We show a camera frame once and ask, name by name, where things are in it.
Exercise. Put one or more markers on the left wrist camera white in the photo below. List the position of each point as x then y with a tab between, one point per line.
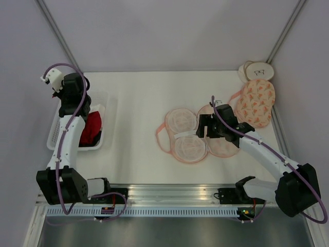
54	77

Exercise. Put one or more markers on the right aluminium frame post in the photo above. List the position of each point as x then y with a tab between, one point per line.
285	31

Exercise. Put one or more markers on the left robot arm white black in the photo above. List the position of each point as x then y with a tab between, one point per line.
80	129

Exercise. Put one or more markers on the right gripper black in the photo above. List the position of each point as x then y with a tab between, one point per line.
206	120

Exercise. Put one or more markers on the floral laundry bag pink trim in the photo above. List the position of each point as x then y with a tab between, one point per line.
177	137

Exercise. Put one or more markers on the white slotted cable duct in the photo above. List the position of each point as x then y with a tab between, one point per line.
96	211

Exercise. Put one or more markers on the left aluminium frame post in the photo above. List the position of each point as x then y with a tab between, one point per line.
50	20

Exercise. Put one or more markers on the aluminium frame post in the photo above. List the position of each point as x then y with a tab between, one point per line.
50	20
285	31

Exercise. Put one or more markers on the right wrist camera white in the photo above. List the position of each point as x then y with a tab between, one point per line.
218	102

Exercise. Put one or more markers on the white garment in basket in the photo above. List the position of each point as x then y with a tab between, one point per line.
100	109

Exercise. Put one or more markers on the red lace bra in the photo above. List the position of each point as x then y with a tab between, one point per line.
92	131

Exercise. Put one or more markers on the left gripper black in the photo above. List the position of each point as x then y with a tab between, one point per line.
59	94

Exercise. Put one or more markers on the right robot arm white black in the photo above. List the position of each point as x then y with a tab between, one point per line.
296	186

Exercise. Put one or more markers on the aluminium mounting rail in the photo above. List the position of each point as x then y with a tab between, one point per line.
159	194

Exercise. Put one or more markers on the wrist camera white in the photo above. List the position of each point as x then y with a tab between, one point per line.
54	77
218	102

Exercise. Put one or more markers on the white plastic basket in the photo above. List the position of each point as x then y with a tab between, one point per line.
97	97

